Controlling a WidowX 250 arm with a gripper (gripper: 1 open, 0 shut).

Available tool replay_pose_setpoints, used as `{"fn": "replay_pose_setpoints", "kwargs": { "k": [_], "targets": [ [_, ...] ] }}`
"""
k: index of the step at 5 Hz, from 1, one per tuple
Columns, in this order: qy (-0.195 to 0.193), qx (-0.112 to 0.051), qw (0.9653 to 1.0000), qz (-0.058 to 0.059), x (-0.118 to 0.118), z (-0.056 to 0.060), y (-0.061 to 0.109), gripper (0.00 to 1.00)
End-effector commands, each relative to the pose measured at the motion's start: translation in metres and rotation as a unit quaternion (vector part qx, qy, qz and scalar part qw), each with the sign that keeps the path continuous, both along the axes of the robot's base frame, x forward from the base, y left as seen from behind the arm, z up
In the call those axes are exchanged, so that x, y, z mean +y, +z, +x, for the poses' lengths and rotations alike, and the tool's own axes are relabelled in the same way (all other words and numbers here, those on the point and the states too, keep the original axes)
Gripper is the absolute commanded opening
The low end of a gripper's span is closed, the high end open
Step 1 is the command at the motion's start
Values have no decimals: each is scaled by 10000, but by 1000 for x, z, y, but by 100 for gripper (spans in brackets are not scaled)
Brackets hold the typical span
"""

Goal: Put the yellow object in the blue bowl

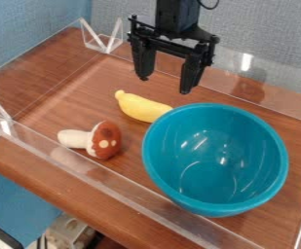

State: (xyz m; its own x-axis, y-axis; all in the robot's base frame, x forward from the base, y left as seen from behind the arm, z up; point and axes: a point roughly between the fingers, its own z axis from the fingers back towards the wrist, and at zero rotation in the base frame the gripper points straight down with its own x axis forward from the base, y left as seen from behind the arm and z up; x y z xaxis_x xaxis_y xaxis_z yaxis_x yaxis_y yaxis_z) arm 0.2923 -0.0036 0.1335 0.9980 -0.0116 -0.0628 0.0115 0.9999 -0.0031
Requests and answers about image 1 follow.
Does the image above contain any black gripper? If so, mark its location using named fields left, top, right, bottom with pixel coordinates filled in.
left=127, top=0, right=220, bottom=94

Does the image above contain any yellow toy banana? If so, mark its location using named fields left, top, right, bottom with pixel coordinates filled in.
left=115, top=90, right=172, bottom=123

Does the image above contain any blue plastic bowl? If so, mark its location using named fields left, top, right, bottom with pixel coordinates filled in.
left=141, top=103, right=288, bottom=218

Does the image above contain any clear acrylic barrier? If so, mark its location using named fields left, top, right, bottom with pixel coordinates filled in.
left=0, top=19, right=301, bottom=249

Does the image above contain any brown white toy mushroom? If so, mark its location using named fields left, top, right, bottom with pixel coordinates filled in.
left=57, top=121, right=121, bottom=160

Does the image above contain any grey metal bracket below table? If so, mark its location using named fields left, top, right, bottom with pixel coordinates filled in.
left=34, top=213, right=95, bottom=249

